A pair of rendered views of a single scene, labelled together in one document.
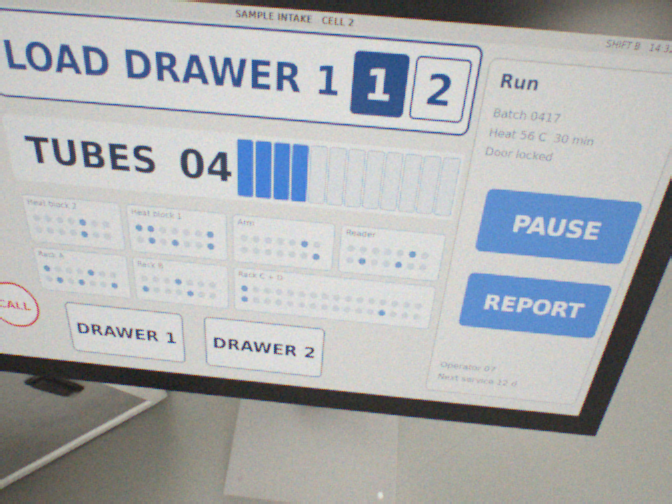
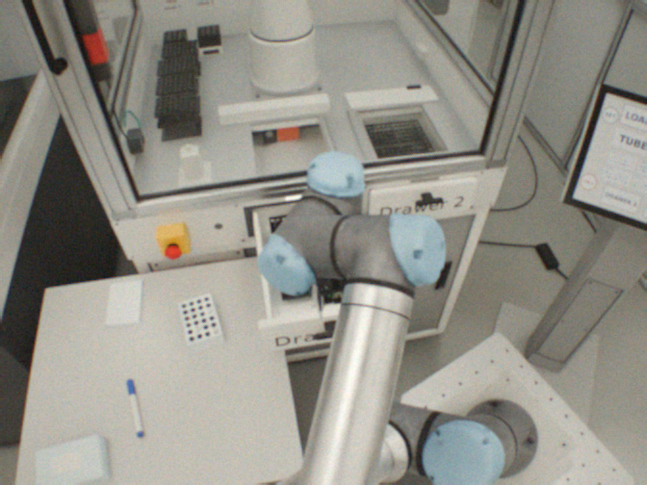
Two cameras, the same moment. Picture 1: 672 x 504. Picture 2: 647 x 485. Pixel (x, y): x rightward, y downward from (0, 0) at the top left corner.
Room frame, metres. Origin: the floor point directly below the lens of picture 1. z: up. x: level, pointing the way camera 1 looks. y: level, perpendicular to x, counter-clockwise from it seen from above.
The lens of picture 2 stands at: (-0.89, 0.56, 1.77)
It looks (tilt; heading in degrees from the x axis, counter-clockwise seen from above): 50 degrees down; 21
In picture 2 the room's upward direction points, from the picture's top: straight up
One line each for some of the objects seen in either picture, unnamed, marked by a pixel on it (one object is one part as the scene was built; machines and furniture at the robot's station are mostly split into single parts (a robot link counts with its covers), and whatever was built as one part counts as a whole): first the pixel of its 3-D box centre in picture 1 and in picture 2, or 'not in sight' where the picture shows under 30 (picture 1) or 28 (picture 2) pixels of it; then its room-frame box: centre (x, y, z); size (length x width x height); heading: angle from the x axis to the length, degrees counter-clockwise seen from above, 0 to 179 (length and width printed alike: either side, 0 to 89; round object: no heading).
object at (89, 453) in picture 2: not in sight; (71, 465); (-0.87, 1.13, 0.78); 0.15 x 0.10 x 0.04; 131
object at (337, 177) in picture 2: not in sight; (334, 196); (-0.44, 0.72, 1.30); 0.09 x 0.08 x 0.11; 174
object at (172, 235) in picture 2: not in sight; (173, 241); (-0.32, 1.18, 0.88); 0.07 x 0.05 x 0.07; 122
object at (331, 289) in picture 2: not in sight; (335, 268); (-0.44, 0.71, 1.14); 0.09 x 0.08 x 0.12; 32
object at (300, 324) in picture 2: not in sight; (328, 325); (-0.40, 0.74, 0.87); 0.29 x 0.02 x 0.11; 122
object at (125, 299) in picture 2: not in sight; (124, 303); (-0.48, 1.26, 0.77); 0.13 x 0.09 x 0.02; 30
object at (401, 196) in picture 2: not in sight; (422, 200); (0.04, 0.64, 0.87); 0.29 x 0.02 x 0.11; 122
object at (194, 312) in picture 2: not in sight; (200, 322); (-0.45, 1.04, 0.78); 0.12 x 0.08 x 0.04; 42
